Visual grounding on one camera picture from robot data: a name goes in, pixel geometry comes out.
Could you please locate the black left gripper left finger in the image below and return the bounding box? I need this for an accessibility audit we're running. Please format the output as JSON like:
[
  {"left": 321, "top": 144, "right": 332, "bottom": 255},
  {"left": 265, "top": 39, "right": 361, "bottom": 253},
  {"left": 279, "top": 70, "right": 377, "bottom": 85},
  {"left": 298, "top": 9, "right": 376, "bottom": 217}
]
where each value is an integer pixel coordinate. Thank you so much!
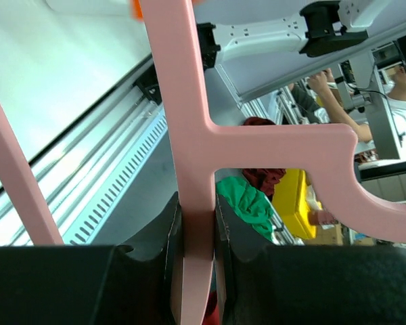
[{"left": 0, "top": 196, "right": 182, "bottom": 324}]

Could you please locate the green cloth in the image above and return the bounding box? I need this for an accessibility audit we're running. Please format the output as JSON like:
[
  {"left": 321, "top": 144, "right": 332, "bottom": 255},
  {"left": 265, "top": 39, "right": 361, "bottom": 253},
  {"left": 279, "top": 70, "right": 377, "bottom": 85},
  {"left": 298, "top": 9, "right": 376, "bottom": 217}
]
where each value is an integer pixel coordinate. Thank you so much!
[{"left": 215, "top": 177, "right": 274, "bottom": 242}]

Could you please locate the white plastic basket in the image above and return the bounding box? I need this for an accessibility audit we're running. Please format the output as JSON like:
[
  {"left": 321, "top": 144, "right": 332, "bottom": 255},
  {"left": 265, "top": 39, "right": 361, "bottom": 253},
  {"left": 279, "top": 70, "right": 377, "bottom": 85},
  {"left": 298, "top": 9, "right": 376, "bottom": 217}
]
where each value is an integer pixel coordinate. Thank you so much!
[{"left": 45, "top": 0, "right": 131, "bottom": 16}]

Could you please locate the dark red cloth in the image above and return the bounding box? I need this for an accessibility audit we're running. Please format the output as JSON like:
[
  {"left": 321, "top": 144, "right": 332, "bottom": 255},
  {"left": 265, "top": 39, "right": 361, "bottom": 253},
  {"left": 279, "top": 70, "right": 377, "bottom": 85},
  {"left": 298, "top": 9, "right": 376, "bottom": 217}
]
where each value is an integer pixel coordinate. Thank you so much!
[{"left": 242, "top": 116, "right": 286, "bottom": 201}]

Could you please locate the white slotted cable duct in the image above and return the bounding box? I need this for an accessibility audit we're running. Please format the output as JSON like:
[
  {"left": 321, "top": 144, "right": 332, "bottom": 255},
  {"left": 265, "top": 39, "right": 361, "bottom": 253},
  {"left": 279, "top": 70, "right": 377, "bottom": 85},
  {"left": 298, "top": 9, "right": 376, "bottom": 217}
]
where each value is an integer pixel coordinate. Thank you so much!
[{"left": 60, "top": 106, "right": 167, "bottom": 245}]

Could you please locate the person in white shirt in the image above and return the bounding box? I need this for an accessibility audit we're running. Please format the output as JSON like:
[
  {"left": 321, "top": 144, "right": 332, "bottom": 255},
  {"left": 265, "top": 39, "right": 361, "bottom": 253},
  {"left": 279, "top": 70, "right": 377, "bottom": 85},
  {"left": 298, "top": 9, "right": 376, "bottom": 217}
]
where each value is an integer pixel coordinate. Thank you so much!
[{"left": 307, "top": 64, "right": 406, "bottom": 143}]

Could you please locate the yellow bin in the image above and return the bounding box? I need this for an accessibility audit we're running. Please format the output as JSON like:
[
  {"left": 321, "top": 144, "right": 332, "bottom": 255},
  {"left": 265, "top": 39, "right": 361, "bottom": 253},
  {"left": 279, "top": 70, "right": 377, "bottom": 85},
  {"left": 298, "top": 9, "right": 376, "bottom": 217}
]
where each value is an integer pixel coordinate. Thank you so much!
[{"left": 271, "top": 169, "right": 317, "bottom": 240}]

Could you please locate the thick pink plastic hanger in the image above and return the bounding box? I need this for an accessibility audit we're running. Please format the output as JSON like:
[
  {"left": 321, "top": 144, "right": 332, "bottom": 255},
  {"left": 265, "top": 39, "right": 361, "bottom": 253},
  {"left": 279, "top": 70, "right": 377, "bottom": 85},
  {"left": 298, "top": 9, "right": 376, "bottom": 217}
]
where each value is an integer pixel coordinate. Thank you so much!
[{"left": 0, "top": 3, "right": 406, "bottom": 324}]

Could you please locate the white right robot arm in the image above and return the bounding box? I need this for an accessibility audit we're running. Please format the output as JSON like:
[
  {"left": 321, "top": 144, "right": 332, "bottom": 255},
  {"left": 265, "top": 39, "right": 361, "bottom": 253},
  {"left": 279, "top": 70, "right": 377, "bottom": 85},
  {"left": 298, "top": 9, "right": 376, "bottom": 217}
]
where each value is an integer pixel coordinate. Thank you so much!
[{"left": 196, "top": 1, "right": 406, "bottom": 70}]

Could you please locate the orange t shirt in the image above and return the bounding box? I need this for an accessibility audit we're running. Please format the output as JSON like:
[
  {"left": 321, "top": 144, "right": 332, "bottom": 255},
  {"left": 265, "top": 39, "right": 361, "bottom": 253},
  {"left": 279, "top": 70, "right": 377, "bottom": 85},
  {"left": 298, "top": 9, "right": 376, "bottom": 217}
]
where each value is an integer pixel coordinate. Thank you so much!
[{"left": 129, "top": 0, "right": 204, "bottom": 22}]

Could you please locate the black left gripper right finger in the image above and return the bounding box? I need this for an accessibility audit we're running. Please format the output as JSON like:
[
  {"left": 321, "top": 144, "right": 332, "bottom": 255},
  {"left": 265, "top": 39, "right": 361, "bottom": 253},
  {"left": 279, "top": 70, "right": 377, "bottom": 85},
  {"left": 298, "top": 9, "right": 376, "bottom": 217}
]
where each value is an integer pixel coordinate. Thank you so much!
[{"left": 215, "top": 196, "right": 406, "bottom": 324}]

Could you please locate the aluminium front rail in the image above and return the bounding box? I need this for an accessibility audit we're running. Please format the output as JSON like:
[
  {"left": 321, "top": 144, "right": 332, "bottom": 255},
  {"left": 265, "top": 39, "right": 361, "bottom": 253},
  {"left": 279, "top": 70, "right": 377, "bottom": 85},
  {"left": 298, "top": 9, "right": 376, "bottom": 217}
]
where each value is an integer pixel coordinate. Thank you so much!
[{"left": 0, "top": 64, "right": 163, "bottom": 246}]

